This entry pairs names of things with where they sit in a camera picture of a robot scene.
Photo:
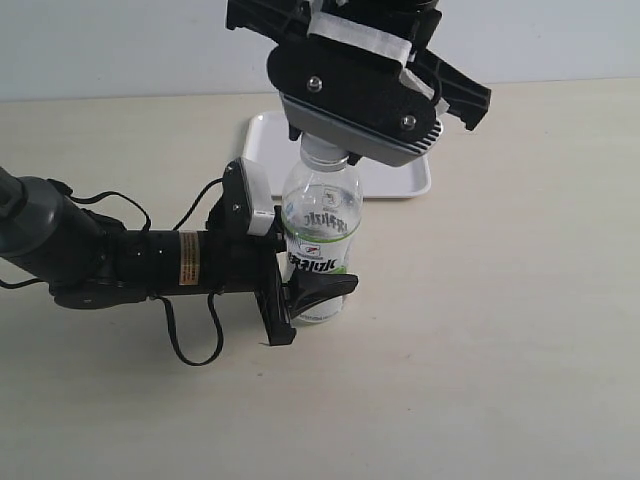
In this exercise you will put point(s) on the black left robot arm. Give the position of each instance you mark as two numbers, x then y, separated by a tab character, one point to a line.
91	261

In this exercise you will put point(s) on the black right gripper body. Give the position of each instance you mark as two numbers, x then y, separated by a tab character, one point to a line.
398	31

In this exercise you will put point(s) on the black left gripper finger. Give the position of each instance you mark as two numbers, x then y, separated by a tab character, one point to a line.
315	296

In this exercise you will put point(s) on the white rectangular tray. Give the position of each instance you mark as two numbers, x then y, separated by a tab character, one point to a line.
267	143

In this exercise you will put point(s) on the white bottle cap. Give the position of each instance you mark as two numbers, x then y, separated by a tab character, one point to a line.
320	151

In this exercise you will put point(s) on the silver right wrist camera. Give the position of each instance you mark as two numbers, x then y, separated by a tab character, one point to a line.
346	97

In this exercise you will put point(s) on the clear plastic drink bottle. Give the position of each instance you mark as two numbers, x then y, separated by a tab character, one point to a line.
321	211

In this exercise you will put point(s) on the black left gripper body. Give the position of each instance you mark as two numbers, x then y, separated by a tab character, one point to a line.
226	258

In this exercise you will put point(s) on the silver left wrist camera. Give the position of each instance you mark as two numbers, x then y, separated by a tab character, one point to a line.
248	204

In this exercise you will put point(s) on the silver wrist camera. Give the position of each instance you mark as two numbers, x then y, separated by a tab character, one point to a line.
248	204
346	97

